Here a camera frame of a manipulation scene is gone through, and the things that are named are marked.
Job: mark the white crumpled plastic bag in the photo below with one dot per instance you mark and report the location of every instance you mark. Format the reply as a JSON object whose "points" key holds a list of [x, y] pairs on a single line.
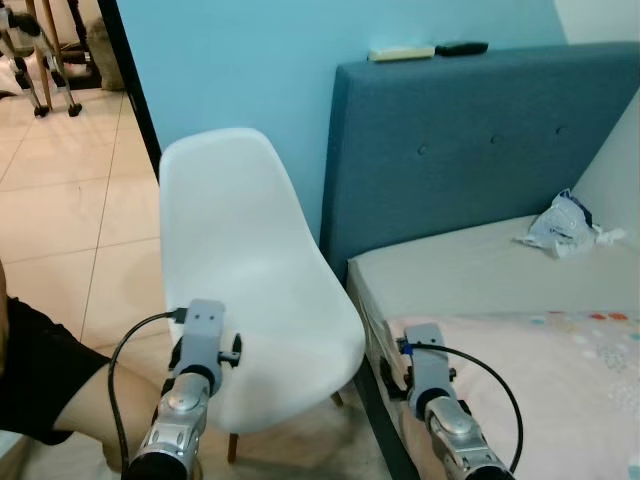
{"points": [[565, 225]]}

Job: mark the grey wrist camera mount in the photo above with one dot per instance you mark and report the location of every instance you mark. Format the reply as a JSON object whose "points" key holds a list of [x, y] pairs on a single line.
{"points": [[428, 365], [203, 335]]}

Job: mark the blue upholstered headboard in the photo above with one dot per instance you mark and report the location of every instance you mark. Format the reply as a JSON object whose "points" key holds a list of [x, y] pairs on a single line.
{"points": [[470, 140]]}

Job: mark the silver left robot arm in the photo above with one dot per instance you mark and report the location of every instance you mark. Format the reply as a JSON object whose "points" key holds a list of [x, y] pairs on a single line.
{"points": [[175, 420]]}

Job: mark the person's leg in black shorts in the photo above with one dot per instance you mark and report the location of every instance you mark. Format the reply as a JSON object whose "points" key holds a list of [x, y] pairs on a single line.
{"points": [[40, 370]]}

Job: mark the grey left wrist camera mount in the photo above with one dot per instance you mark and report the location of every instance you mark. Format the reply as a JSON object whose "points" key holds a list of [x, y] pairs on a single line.
{"points": [[203, 335]]}

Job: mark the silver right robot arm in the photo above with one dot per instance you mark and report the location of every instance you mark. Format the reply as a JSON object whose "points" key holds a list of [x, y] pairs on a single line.
{"points": [[460, 435]]}

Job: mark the black remote control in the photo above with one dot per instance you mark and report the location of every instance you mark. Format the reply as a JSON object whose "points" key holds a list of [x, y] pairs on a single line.
{"points": [[460, 48]]}

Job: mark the metal stand with black feet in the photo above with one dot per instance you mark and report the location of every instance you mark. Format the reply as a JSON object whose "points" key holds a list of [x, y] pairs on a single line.
{"points": [[40, 80]]}

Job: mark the dark bed frame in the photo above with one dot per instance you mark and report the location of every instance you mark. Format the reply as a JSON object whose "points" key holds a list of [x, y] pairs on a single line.
{"points": [[385, 440]]}

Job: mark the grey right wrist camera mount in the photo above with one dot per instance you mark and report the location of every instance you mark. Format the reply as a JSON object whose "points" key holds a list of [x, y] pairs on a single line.
{"points": [[428, 365]]}

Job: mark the plain white pillow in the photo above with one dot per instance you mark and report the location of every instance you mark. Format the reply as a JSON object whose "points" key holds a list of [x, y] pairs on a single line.
{"points": [[620, 170]]}

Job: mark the cream flat box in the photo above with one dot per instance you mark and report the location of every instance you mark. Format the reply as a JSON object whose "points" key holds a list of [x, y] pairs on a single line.
{"points": [[400, 53]]}

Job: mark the white plastic shell chair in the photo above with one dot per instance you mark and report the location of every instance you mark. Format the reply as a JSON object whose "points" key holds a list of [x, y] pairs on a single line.
{"points": [[250, 230]]}

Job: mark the mattress with grey sheet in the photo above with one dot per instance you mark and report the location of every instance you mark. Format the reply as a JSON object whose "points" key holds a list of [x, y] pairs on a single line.
{"points": [[470, 270]]}

